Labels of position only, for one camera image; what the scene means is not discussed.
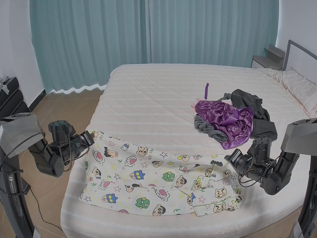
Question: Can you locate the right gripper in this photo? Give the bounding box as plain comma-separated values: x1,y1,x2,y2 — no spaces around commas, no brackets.
224,149,252,176

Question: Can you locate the black chest of drawers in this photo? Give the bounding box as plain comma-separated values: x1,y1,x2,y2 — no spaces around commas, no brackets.
0,77,32,120

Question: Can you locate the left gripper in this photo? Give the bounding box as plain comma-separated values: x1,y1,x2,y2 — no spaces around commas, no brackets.
72,130,95,154

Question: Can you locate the grey white bedside table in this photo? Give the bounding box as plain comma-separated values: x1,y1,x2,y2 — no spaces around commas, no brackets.
252,44,285,70

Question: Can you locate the purple satin garment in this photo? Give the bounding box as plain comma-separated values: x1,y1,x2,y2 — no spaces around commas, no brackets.
195,100,255,150

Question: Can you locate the bed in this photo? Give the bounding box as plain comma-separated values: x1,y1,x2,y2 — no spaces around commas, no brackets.
61,40,317,238

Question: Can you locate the black cable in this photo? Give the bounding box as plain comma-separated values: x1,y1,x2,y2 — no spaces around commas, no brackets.
29,189,63,230
4,132,46,159

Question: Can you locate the dark grey garment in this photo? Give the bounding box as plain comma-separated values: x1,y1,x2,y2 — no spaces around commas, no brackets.
218,89,278,141

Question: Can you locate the white printed pyjama top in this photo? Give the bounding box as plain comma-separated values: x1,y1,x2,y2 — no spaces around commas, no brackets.
79,130,244,218

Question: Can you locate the blue-green curtain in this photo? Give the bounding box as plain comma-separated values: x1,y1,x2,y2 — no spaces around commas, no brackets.
149,0,280,69
29,0,150,95

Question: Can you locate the cream pillow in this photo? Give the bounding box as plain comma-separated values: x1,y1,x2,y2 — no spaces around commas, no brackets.
267,69,317,118

